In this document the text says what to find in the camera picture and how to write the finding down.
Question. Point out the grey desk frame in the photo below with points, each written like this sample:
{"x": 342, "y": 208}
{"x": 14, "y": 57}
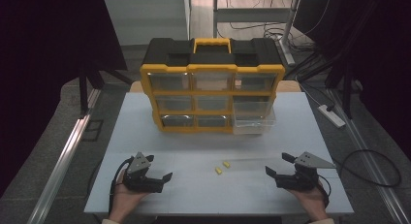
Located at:
{"x": 252, "y": 14}

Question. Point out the wooden board under table top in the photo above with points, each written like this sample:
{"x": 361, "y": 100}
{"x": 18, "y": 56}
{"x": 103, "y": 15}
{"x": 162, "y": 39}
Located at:
{"x": 135, "y": 87}

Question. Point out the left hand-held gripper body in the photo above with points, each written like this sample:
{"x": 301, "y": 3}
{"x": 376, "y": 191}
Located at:
{"x": 140, "y": 180}

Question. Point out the person's left hand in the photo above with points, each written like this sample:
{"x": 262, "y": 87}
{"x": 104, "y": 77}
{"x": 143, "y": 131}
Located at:
{"x": 124, "y": 201}

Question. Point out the black curtain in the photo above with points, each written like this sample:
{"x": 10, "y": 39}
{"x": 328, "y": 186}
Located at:
{"x": 48, "y": 56}
{"x": 381, "y": 56}

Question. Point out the person's right hand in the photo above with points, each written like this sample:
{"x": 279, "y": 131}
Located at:
{"x": 310, "y": 201}

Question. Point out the white cabinet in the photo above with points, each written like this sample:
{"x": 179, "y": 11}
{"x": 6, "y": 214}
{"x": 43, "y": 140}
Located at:
{"x": 145, "y": 20}

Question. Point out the white power strip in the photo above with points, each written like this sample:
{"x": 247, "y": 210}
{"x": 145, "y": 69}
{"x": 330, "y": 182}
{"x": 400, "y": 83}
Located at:
{"x": 331, "y": 116}

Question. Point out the white metal stand leg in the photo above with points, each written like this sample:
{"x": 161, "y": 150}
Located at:
{"x": 287, "y": 39}

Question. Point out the clear plastic drawer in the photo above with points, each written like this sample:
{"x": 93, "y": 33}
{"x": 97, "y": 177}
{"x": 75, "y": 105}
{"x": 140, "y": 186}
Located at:
{"x": 253, "y": 117}

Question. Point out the metal floor rail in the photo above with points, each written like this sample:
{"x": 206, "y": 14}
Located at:
{"x": 371, "y": 159}
{"x": 61, "y": 159}

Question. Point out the yellow and black drawer organizer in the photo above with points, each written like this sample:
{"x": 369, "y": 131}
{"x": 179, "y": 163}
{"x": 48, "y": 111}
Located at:
{"x": 213, "y": 75}

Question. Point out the black stand legs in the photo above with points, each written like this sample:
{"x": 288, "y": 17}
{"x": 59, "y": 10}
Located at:
{"x": 347, "y": 88}
{"x": 84, "y": 88}

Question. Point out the small yellow block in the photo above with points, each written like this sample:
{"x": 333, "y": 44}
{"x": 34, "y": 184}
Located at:
{"x": 218, "y": 170}
{"x": 226, "y": 164}

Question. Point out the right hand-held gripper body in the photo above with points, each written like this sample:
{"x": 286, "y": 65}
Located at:
{"x": 300, "y": 178}

